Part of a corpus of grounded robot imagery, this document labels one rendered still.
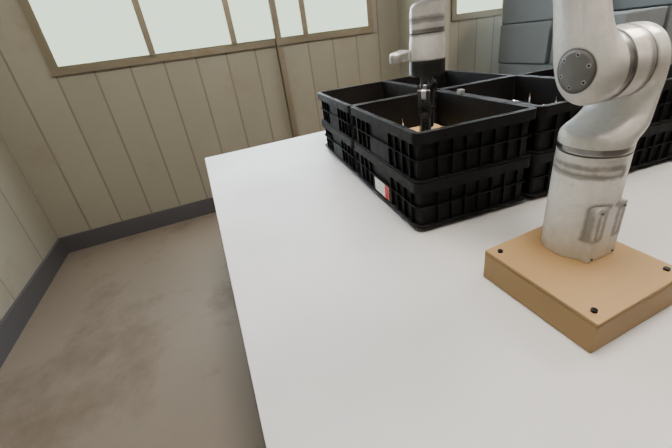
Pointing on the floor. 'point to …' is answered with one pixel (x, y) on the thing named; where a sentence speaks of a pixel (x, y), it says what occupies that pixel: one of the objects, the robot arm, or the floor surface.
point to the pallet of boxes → (521, 8)
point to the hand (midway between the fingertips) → (427, 123)
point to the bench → (422, 317)
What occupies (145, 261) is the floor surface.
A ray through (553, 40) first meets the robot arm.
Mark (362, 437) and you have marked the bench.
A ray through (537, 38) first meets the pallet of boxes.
